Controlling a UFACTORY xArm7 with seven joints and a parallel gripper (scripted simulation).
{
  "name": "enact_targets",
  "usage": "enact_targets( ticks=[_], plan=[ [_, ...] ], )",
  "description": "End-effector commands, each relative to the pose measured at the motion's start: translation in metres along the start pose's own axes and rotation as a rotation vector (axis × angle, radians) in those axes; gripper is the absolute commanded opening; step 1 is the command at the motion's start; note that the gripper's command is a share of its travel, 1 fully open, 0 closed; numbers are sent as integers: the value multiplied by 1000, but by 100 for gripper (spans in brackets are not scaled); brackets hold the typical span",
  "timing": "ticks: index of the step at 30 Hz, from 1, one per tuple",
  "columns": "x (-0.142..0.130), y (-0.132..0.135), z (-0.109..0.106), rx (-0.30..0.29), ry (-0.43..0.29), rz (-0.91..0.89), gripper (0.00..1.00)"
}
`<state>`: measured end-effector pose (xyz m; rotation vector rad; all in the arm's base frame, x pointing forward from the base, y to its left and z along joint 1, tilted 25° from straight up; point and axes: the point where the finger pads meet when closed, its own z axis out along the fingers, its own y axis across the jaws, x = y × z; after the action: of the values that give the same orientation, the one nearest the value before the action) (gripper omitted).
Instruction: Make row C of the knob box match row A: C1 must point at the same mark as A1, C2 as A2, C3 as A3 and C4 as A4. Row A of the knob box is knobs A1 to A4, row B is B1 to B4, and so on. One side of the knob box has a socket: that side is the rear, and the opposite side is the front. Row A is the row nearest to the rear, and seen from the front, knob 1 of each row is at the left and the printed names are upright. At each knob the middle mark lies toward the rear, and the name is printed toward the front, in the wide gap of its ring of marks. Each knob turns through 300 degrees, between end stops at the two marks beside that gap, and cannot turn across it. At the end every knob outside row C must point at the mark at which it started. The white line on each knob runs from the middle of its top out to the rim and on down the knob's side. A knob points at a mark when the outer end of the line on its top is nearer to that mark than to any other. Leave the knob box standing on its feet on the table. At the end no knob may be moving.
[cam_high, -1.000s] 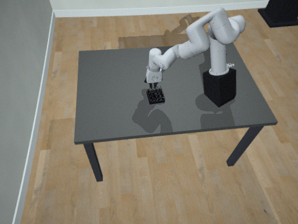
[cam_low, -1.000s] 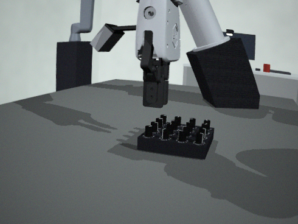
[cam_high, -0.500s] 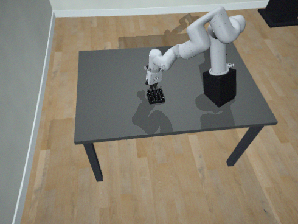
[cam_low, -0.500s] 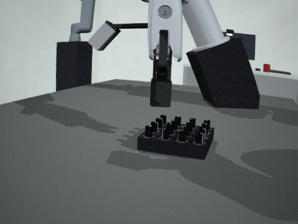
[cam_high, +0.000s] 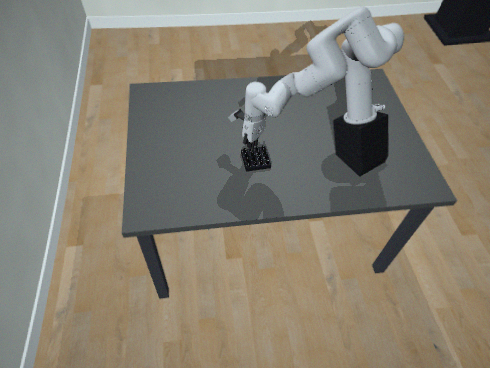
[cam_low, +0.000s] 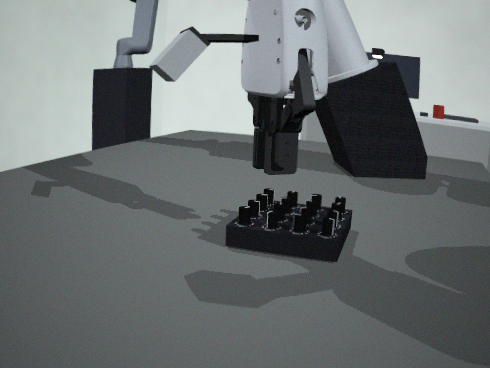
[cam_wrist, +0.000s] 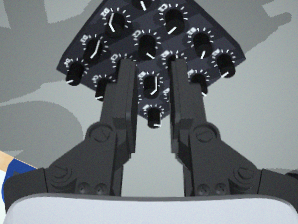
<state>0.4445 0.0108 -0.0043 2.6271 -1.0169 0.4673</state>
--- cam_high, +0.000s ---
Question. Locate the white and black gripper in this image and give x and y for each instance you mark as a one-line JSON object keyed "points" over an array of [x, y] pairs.
{"points": [[253, 130]]}

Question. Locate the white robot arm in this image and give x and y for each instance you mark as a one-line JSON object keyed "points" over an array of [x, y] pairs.
{"points": [[363, 48]]}

